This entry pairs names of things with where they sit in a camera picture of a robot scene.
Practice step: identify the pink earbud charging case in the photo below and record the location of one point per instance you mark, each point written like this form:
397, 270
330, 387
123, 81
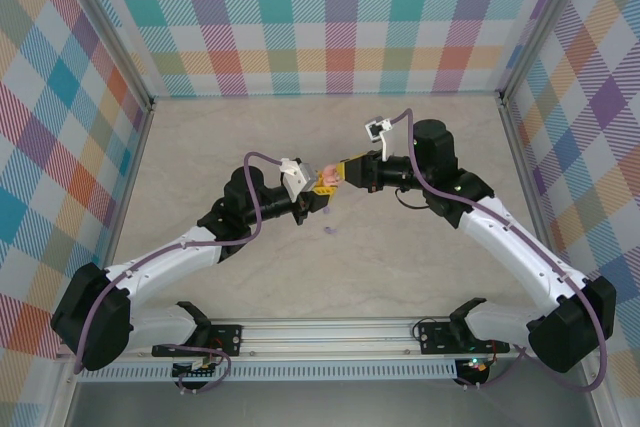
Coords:
330, 174

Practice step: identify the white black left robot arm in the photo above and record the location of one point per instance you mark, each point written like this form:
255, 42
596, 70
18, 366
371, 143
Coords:
165, 267

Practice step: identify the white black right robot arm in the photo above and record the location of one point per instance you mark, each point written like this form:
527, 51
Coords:
510, 259

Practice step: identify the small controller circuit board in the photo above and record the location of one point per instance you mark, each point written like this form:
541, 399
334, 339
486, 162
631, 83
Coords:
197, 369
475, 364

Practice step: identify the grey metal shelf sheet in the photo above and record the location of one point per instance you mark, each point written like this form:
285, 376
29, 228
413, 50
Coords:
325, 404

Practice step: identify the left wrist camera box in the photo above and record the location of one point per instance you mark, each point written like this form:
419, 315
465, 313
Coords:
300, 177

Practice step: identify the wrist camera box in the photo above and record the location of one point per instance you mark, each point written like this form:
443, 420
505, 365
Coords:
376, 129
300, 177

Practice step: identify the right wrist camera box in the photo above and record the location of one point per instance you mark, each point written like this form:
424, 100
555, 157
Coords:
376, 129

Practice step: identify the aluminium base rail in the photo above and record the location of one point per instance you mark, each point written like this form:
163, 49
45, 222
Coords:
325, 337

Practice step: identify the aluminium frame post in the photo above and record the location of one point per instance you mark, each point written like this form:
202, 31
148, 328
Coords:
107, 27
542, 22

